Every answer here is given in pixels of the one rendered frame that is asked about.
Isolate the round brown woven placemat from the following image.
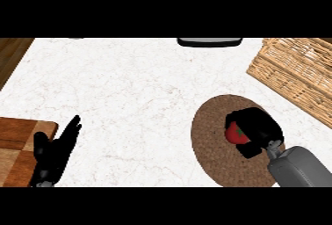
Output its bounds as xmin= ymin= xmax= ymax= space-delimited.
xmin=191 ymin=94 xmax=288 ymax=188

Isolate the red tomato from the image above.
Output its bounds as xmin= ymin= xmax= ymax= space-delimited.
xmin=223 ymin=120 xmax=253 ymax=145

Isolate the black and grey appliance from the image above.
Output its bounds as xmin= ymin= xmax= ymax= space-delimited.
xmin=177 ymin=38 xmax=244 ymax=48

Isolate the wicker basket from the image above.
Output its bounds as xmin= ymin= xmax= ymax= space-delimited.
xmin=245 ymin=38 xmax=332 ymax=130

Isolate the brown wooden cutting board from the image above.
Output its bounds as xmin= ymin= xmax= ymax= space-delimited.
xmin=0 ymin=116 xmax=59 ymax=188

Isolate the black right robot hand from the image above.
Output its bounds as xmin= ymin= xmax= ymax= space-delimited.
xmin=223 ymin=106 xmax=285 ymax=160

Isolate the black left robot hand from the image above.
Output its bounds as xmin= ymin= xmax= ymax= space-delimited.
xmin=28 ymin=114 xmax=83 ymax=187

